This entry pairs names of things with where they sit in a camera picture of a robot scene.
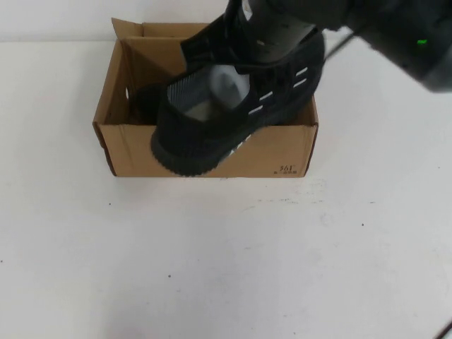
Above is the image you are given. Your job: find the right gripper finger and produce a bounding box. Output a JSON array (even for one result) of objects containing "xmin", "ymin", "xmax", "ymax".
[
  {"xmin": 225, "ymin": 0, "xmax": 256, "ymax": 24},
  {"xmin": 246, "ymin": 13, "xmax": 318, "ymax": 67}
]

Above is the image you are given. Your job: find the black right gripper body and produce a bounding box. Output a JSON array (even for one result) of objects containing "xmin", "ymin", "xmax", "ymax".
[{"xmin": 310, "ymin": 0, "xmax": 407, "ymax": 71}]

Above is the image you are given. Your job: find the black mesh sneaker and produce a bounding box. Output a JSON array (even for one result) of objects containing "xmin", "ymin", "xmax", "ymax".
[
  {"xmin": 132, "ymin": 83, "xmax": 167, "ymax": 125},
  {"xmin": 150, "ymin": 13, "xmax": 326, "ymax": 177}
]

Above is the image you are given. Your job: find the white foam shoe stuffing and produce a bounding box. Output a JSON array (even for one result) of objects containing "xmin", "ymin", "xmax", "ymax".
[{"xmin": 208, "ymin": 65, "xmax": 252, "ymax": 104}]

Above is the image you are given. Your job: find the brown cardboard shoe box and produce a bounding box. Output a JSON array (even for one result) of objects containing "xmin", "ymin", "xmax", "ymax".
[{"xmin": 92, "ymin": 17, "xmax": 319, "ymax": 179}]

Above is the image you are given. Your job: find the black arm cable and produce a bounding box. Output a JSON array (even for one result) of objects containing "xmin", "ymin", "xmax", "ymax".
[{"xmin": 323, "ymin": 27, "xmax": 358, "ymax": 60}]

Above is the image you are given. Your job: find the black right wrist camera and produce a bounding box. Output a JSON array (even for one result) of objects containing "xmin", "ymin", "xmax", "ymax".
[{"xmin": 386, "ymin": 20, "xmax": 452, "ymax": 95}]

